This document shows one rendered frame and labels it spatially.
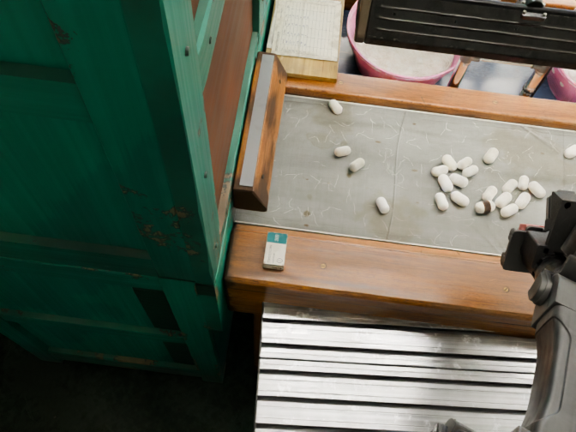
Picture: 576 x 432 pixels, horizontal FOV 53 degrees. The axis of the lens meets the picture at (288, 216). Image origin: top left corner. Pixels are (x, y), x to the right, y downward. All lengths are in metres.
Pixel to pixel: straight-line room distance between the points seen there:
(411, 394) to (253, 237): 0.38
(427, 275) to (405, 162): 0.24
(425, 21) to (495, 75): 0.57
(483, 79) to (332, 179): 0.48
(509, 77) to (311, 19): 0.47
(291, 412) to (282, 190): 0.39
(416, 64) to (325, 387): 0.70
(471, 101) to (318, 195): 0.38
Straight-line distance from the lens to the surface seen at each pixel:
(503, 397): 1.11
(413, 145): 1.17
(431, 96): 1.22
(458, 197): 1.11
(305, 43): 1.24
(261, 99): 1.04
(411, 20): 0.88
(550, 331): 0.73
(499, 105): 1.25
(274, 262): 0.96
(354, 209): 1.07
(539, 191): 1.18
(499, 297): 1.05
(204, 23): 0.58
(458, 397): 1.08
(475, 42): 0.90
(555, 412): 0.66
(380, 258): 1.01
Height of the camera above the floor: 1.68
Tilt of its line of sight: 63 degrees down
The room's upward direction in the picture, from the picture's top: 7 degrees clockwise
